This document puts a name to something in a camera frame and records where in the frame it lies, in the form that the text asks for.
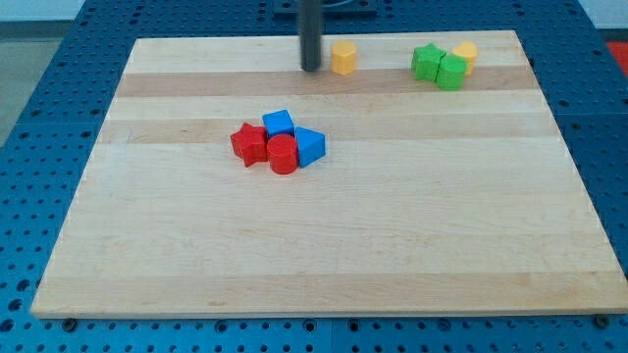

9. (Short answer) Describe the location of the yellow hexagon block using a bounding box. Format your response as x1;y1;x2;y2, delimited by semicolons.
331;40;357;76

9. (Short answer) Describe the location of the blue triangle block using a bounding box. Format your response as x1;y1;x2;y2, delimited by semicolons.
294;126;326;169

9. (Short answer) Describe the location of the red cylinder block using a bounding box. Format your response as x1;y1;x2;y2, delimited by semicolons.
267;133;299;175

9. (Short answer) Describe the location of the blue cube block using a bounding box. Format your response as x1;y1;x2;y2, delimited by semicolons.
262;110;294;138

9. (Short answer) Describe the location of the red star block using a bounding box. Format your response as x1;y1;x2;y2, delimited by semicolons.
230;123;268;167

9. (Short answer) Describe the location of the wooden board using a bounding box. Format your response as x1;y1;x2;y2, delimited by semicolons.
30;30;627;320

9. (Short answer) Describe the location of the green star block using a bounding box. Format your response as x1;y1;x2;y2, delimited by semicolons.
411;43;446;81

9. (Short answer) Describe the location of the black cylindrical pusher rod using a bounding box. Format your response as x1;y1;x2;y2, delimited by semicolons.
297;0;324;73

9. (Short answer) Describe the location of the green cylinder block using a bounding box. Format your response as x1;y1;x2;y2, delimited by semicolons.
436;55;467;90

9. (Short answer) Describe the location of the yellow heart block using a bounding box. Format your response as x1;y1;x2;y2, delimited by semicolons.
451;41;478;76

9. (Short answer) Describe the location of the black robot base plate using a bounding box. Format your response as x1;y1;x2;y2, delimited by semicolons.
267;0;378;18

